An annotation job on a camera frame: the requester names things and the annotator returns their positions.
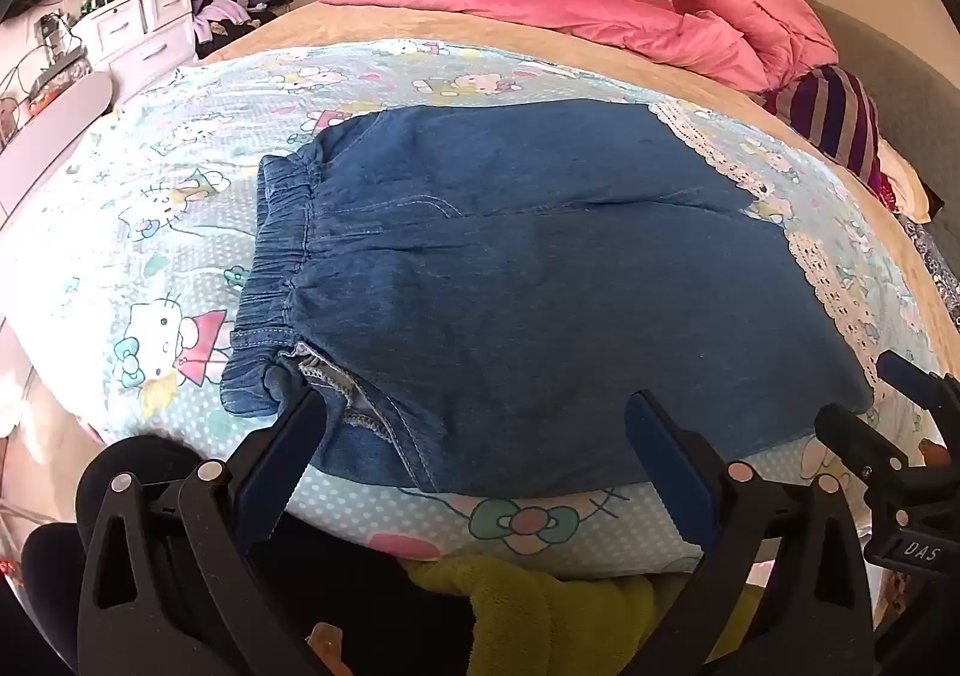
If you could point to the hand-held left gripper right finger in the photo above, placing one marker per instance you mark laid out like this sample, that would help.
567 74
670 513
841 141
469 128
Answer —
667 455

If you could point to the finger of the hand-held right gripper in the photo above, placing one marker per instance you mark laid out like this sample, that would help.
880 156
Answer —
862 440
919 380

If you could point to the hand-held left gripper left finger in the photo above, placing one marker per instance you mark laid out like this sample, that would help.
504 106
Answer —
281 455

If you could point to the blue denim lace-trimmed garment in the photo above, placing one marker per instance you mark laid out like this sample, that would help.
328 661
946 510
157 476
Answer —
525 271

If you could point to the blue patterned cloth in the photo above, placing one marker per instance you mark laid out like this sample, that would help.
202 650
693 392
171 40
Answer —
937 271

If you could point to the yellow-green fleece cloth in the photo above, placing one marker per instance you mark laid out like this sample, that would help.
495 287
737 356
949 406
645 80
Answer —
555 616

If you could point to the cream cloth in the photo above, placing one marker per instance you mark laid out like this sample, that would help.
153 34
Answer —
904 177

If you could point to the cartoon cat printed blanket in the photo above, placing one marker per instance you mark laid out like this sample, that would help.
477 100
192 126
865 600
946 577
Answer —
150 256

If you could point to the purple striped cloth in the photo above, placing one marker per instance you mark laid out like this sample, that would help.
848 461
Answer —
832 114

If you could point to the grey padded headboard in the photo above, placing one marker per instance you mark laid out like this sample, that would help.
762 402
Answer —
892 61

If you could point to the salmon pink crumpled quilt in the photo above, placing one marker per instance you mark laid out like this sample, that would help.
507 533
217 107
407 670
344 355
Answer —
757 16

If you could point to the white rounded footboard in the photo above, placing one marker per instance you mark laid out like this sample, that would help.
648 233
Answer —
52 129

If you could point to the tan bed sheet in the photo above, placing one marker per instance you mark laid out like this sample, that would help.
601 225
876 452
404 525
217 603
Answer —
570 46

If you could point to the white dresser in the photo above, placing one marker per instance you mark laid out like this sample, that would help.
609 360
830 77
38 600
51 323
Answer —
142 24

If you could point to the pile of dark clothes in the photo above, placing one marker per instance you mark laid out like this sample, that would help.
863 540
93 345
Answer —
247 1

